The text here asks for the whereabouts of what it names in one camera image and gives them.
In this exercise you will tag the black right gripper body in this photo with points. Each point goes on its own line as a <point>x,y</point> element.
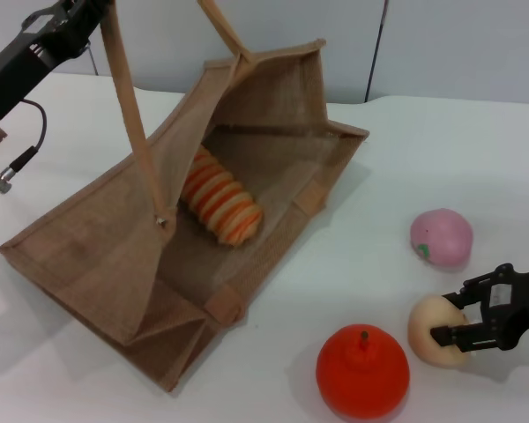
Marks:
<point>520,308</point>

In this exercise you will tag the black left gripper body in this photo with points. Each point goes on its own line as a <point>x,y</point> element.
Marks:
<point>31,57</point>

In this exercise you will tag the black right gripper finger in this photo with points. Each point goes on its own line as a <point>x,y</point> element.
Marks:
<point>476,291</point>
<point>458,337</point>

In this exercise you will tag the brown burlap handbag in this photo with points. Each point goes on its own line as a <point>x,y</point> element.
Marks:
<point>92,247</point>

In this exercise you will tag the orange striped bread roll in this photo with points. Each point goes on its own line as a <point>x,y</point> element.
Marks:
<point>222,207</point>

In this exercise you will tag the pink peach bun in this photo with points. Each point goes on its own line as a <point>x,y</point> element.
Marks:
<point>445,240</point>

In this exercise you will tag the red orange toy fruit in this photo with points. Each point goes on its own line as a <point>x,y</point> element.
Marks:
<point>361,379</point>

